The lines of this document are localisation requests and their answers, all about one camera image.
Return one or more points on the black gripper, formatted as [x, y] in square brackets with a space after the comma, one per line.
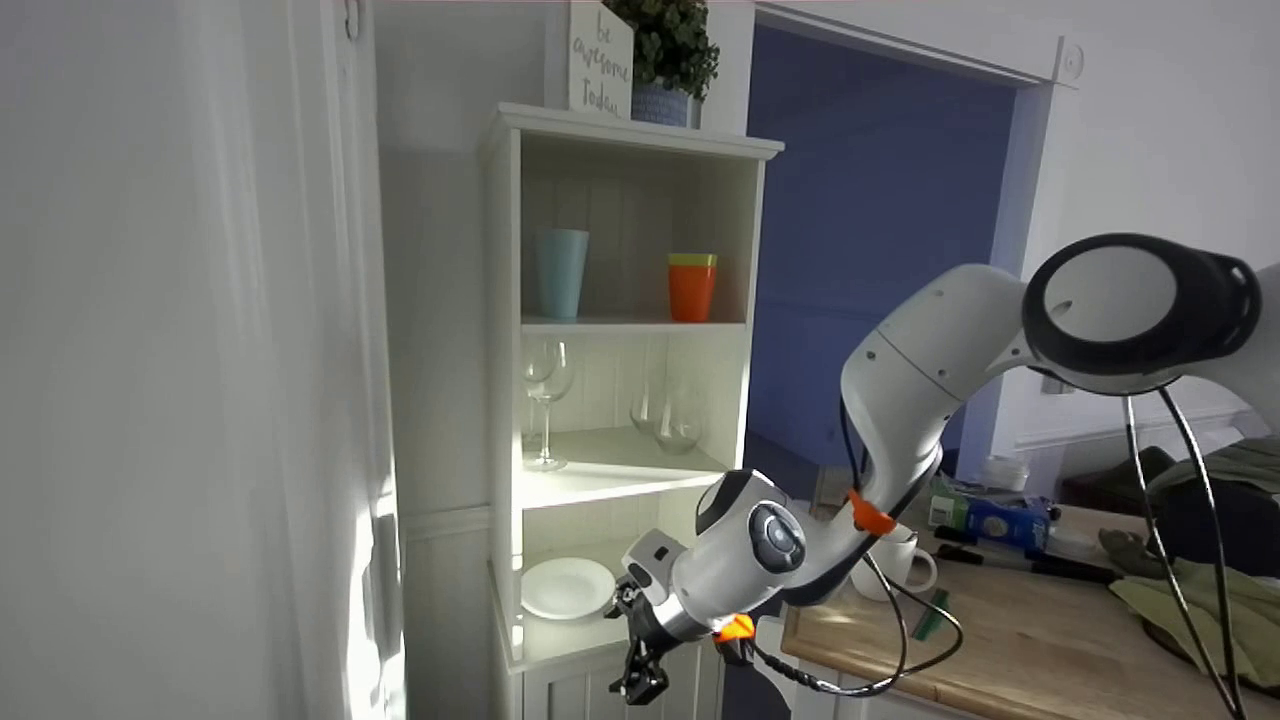
[643, 627]

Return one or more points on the white bowl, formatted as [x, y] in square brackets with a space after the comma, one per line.
[564, 590]

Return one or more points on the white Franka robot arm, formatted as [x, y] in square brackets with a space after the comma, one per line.
[934, 347]

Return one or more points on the white shelf cabinet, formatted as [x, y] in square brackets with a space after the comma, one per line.
[627, 473]

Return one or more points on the small clear glass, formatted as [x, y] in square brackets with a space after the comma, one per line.
[643, 410]
[678, 428]

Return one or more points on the white ceramic mug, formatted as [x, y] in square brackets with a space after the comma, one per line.
[904, 560]

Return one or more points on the tall clear wine glass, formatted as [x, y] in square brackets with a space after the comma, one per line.
[544, 380]

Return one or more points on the orange cup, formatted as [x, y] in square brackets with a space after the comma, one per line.
[688, 296]

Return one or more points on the blue package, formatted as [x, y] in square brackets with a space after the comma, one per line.
[1011, 522]

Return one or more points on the light blue cup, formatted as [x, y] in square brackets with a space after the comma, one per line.
[563, 274]

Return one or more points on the green cup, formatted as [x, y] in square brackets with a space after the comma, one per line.
[688, 262]

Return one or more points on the black knife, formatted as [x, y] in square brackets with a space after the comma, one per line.
[1066, 565]

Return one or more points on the green cloth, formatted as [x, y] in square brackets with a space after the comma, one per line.
[1202, 612]

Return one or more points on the white lettered sign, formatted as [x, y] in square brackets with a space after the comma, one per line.
[596, 61]

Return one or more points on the black bag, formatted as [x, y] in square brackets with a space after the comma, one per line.
[1254, 527]

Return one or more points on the potted green plant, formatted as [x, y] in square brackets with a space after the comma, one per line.
[664, 44]

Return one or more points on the white door frame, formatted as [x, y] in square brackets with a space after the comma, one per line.
[1011, 173]

